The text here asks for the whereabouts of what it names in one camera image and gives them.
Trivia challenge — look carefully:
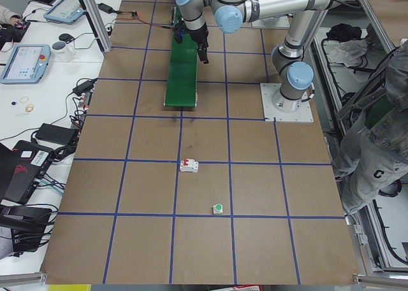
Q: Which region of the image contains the aluminium frame post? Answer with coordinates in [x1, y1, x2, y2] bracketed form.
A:
[79, 0, 112, 53]

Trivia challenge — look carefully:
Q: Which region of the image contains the black power adapter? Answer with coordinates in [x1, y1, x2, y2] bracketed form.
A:
[35, 123, 78, 145]

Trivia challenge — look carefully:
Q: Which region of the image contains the green push button box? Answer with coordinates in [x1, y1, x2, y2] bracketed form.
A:
[212, 203, 224, 215]

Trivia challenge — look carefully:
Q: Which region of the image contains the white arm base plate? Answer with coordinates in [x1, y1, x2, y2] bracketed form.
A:
[260, 83, 314, 123]

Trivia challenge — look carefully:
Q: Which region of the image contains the black laptop with red logo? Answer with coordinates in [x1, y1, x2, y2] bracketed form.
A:
[1, 140, 55, 204]

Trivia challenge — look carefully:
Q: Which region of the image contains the person in grey jacket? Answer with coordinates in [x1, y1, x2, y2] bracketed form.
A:
[332, 43, 407, 215]

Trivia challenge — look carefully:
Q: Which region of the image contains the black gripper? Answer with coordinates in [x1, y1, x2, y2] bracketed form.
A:
[173, 21, 209, 64]

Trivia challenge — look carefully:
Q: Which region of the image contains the white mug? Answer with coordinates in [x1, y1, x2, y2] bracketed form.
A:
[52, 41, 76, 62]

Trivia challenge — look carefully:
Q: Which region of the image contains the far teach pendant tablet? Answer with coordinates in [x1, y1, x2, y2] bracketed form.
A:
[43, 0, 85, 24]

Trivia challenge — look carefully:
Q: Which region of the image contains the red black conveyor wire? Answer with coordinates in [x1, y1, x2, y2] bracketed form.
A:
[114, 11, 175, 29]

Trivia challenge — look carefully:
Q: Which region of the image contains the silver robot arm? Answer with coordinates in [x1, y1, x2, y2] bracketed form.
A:
[272, 11, 327, 113]
[175, 0, 346, 63]

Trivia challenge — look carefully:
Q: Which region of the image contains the near teach pendant tablet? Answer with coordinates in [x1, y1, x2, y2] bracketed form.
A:
[1, 45, 51, 84]

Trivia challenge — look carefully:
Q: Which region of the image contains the green conveyor belt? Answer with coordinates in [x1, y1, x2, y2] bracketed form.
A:
[164, 6, 198, 108]

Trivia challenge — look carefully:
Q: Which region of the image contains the white red circuit breaker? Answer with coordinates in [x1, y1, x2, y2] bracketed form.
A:
[180, 159, 199, 173]

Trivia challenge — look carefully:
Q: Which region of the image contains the teach pendant tablet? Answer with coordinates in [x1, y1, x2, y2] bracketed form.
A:
[43, 0, 85, 24]
[1, 45, 51, 84]

